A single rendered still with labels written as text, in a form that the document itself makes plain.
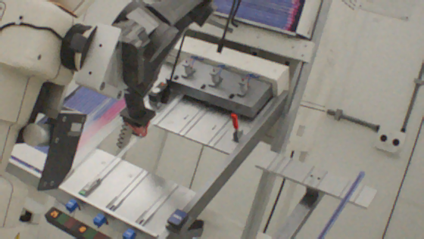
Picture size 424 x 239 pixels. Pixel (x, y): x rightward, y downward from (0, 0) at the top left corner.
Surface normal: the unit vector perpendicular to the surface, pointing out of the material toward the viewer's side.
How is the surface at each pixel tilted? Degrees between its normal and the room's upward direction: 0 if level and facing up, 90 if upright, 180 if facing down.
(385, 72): 90
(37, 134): 90
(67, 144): 90
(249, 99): 43
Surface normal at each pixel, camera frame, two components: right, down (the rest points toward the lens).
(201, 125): -0.12, -0.77
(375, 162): -0.51, -0.10
